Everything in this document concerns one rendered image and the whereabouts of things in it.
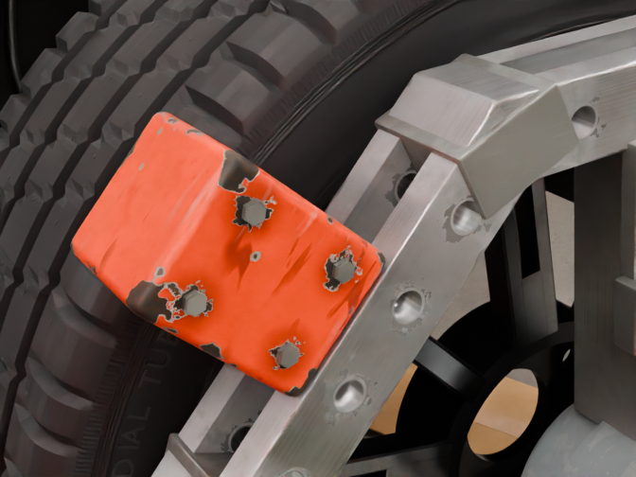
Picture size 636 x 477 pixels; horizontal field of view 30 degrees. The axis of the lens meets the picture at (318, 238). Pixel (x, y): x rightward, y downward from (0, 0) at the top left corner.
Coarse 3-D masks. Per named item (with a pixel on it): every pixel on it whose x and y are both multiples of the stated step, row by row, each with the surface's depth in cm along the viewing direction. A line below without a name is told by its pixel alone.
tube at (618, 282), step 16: (624, 160) 53; (624, 176) 53; (624, 192) 54; (624, 208) 54; (624, 224) 54; (624, 240) 55; (624, 256) 55; (624, 272) 55; (624, 288) 55; (624, 304) 55; (624, 320) 55; (624, 336) 56
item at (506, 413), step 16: (400, 384) 239; (512, 384) 236; (400, 400) 234; (496, 400) 232; (512, 400) 231; (528, 400) 231; (384, 416) 229; (480, 416) 227; (496, 416) 226; (512, 416) 226; (528, 416) 225; (384, 432) 225; (480, 432) 222; (496, 432) 221; (512, 432) 221; (480, 448) 217; (496, 448) 217
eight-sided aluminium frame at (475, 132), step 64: (448, 64) 54; (512, 64) 53; (576, 64) 52; (384, 128) 52; (448, 128) 50; (512, 128) 49; (576, 128) 52; (384, 192) 52; (448, 192) 48; (512, 192) 50; (448, 256) 50; (384, 320) 49; (256, 384) 52; (320, 384) 48; (384, 384) 50; (192, 448) 52; (256, 448) 49; (320, 448) 49
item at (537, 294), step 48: (336, 192) 57; (528, 192) 65; (528, 240) 67; (528, 288) 67; (432, 336) 65; (480, 336) 70; (528, 336) 68; (432, 384) 70; (480, 384) 68; (432, 432) 69; (528, 432) 78
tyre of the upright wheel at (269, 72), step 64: (128, 0) 66; (192, 0) 61; (256, 0) 57; (320, 0) 54; (384, 0) 54; (448, 0) 56; (512, 0) 57; (576, 0) 60; (64, 64) 66; (128, 64) 60; (192, 64) 57; (256, 64) 53; (320, 64) 53; (384, 64) 55; (0, 128) 69; (64, 128) 62; (128, 128) 57; (256, 128) 53; (320, 128) 54; (0, 192) 65; (64, 192) 60; (320, 192) 55; (0, 256) 62; (64, 256) 57; (0, 320) 60; (64, 320) 54; (128, 320) 52; (0, 384) 58; (64, 384) 53; (128, 384) 54; (192, 384) 55; (0, 448) 58; (64, 448) 53; (128, 448) 54
